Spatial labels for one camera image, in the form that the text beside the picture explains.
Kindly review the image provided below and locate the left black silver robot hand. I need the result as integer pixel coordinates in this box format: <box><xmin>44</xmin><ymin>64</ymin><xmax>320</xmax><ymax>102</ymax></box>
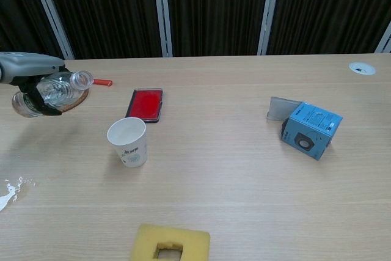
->
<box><xmin>0</xmin><ymin>52</ymin><xmax>67</xmax><ymax>117</ymax></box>

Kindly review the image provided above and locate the transparent plastic water bottle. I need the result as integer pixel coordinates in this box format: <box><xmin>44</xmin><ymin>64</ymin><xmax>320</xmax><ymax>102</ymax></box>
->
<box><xmin>11</xmin><ymin>70</ymin><xmax>95</xmax><ymax>118</ymax></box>

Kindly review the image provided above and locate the white paper cup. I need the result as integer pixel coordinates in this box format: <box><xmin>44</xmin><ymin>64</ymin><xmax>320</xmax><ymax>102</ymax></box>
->
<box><xmin>106</xmin><ymin>117</ymin><xmax>148</xmax><ymax>169</ymax></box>

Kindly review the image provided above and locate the black fabric partition panel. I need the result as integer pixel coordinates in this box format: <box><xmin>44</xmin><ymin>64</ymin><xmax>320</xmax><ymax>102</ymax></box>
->
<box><xmin>154</xmin><ymin>0</ymin><xmax>282</xmax><ymax>57</ymax></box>
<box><xmin>258</xmin><ymin>0</ymin><xmax>391</xmax><ymax>56</ymax></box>
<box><xmin>27</xmin><ymin>0</ymin><xmax>174</xmax><ymax>59</ymax></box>
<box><xmin>0</xmin><ymin>0</ymin><xmax>76</xmax><ymax>60</ymax></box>

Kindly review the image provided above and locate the round woven rattan coaster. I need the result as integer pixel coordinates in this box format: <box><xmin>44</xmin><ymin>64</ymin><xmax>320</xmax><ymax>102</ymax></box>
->
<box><xmin>60</xmin><ymin>87</ymin><xmax>91</xmax><ymax>111</ymax></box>

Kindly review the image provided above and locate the red ink pad case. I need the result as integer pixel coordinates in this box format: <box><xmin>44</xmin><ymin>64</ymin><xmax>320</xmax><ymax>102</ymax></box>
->
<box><xmin>125</xmin><ymin>87</ymin><xmax>164</xmax><ymax>123</ymax></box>

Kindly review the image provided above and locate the yellow sponge with hole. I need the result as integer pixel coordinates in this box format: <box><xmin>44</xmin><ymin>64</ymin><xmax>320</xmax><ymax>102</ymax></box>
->
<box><xmin>128</xmin><ymin>223</ymin><xmax>211</xmax><ymax>261</ymax></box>

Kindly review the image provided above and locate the blue cardboard speaker box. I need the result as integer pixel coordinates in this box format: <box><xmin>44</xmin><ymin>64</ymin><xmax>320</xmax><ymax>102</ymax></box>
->
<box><xmin>266</xmin><ymin>96</ymin><xmax>343</xmax><ymax>161</ymax></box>

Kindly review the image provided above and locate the white table cable grommet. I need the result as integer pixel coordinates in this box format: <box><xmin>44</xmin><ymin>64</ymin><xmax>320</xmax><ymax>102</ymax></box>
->
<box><xmin>349</xmin><ymin>61</ymin><xmax>376</xmax><ymax>75</ymax></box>

